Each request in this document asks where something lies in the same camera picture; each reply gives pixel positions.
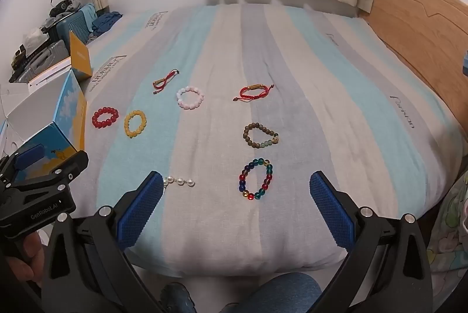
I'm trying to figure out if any teal suitcase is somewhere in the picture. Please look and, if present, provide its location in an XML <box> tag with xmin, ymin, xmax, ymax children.
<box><xmin>55</xmin><ymin>4</ymin><xmax>97</xmax><ymax>45</ymax></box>

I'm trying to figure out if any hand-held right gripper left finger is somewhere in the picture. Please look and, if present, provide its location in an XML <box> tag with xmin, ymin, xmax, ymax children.
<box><xmin>41</xmin><ymin>170</ymin><xmax>165</xmax><ymax>313</ymax></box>

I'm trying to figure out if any grey suitcase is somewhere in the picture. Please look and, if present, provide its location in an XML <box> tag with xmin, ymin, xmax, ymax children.
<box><xmin>9</xmin><ymin>41</ymin><xmax>72</xmax><ymax>83</ymax></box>

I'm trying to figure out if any red bead bracelet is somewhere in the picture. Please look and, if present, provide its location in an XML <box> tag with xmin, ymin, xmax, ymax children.
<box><xmin>92</xmin><ymin>106</ymin><xmax>120</xmax><ymax>130</ymax></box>

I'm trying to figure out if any brown wooden bead bracelet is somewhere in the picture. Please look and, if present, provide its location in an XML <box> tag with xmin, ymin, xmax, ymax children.
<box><xmin>243</xmin><ymin>122</ymin><xmax>279</xmax><ymax>150</ymax></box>

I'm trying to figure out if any pink and white bead bracelet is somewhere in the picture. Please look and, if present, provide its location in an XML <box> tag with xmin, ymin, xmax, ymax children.
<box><xmin>176</xmin><ymin>86</ymin><xmax>204</xmax><ymax>111</ymax></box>

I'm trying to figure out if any pastel printed blanket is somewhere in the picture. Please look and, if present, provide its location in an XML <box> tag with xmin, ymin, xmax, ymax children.
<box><xmin>426</xmin><ymin>174</ymin><xmax>468</xmax><ymax>277</ymax></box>

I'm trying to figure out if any black bag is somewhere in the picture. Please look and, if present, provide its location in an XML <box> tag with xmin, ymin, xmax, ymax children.
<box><xmin>49</xmin><ymin>0</ymin><xmax>79</xmax><ymax>18</ymax></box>

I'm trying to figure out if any clear plastic bag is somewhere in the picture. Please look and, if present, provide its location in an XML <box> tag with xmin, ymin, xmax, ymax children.
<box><xmin>22</xmin><ymin>27</ymin><xmax>50</xmax><ymax>45</ymax></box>

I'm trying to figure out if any multicolour glass bead bracelet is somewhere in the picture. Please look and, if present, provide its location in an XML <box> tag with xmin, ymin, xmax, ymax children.
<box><xmin>238</xmin><ymin>158</ymin><xmax>274</xmax><ymax>200</ymax></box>

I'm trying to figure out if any striped bed blanket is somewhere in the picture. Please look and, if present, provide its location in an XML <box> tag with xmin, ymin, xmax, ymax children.
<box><xmin>55</xmin><ymin>2</ymin><xmax>463</xmax><ymax>279</ymax></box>

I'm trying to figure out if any person's jeans leg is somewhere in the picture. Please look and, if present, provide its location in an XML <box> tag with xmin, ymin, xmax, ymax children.
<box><xmin>223</xmin><ymin>273</ymin><xmax>322</xmax><ymax>313</ymax></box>

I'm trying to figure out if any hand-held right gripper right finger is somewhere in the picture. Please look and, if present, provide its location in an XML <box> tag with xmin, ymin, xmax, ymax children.
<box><xmin>309</xmin><ymin>170</ymin><xmax>434</xmax><ymax>313</ymax></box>

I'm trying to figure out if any blue and white cardboard box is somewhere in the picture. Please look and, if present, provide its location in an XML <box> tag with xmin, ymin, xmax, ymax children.
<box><xmin>0</xmin><ymin>30</ymin><xmax>92</xmax><ymax>182</ymax></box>

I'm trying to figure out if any wooden headboard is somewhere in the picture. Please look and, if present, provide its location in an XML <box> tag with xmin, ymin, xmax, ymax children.
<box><xmin>360</xmin><ymin>0</ymin><xmax>468</xmax><ymax>105</ymax></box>

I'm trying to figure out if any yellow bead bracelet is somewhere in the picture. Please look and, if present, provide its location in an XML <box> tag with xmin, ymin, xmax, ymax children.
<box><xmin>123</xmin><ymin>110</ymin><xmax>147</xmax><ymax>138</ymax></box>

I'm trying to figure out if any pearl bracelet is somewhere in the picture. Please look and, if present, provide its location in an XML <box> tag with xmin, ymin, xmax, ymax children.
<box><xmin>163</xmin><ymin>177</ymin><xmax>195</xmax><ymax>194</ymax></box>

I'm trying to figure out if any red string bracelet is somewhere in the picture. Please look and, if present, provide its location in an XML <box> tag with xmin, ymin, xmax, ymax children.
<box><xmin>152</xmin><ymin>69</ymin><xmax>180</xmax><ymax>94</ymax></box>
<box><xmin>233</xmin><ymin>83</ymin><xmax>276</xmax><ymax>103</ymax></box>

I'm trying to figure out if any person's left hand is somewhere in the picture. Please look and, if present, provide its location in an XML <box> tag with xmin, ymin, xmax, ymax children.
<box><xmin>7</xmin><ymin>231</ymin><xmax>46</xmax><ymax>293</ymax></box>

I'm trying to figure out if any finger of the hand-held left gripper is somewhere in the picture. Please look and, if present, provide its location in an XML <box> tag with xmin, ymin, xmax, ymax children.
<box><xmin>11</xmin><ymin>150</ymin><xmax>89</xmax><ymax>193</ymax></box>
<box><xmin>0</xmin><ymin>143</ymin><xmax>47</xmax><ymax>186</ymax></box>

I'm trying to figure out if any blue clothes pile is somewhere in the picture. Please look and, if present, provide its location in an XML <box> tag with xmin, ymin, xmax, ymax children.
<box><xmin>91</xmin><ymin>11</ymin><xmax>123</xmax><ymax>36</ymax></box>

